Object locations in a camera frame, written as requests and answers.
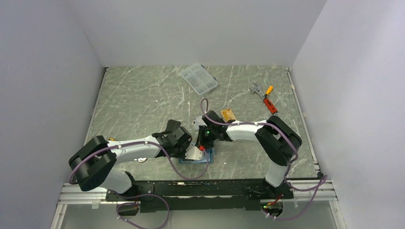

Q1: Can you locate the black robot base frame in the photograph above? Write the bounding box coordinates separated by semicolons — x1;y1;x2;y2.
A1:
106;178;294;213

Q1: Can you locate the silver credit card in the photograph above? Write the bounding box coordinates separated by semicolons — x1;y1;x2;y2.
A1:
192;116;205;131

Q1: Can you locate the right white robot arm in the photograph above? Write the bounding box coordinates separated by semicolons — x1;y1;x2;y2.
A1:
196;110;302;198

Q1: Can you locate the purple cable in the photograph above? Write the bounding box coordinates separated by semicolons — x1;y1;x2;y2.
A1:
67;141;211;229
200;98;329;221

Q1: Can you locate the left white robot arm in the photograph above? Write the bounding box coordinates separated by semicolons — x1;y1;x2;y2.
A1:
68;120;192;200

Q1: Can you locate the orange handled screwdriver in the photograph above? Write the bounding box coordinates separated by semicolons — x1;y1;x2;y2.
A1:
264;85;274;98

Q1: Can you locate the clear plastic organizer box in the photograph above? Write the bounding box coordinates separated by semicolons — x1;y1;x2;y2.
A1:
180;64;219;95

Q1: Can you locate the blue card holder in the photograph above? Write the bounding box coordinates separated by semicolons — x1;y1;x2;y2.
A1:
179;148;215;164

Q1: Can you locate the silver open-end wrench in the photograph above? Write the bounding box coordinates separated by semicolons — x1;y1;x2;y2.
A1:
133;158;147;163

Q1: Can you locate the red handled adjustable wrench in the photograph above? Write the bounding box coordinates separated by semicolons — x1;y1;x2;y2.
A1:
249;82;279;115

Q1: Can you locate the orange credit card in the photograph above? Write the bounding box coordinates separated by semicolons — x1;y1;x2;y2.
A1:
221;109;236;123

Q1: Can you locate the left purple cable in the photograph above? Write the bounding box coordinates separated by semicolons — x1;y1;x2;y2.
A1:
67;141;211;229

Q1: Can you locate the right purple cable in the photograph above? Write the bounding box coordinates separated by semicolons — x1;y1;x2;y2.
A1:
200;98;329;221

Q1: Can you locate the aluminium rail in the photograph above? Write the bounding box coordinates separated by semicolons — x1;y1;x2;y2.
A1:
57;183;107;206

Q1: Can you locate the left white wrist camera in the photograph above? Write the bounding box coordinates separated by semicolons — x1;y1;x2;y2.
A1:
185;145;204;161

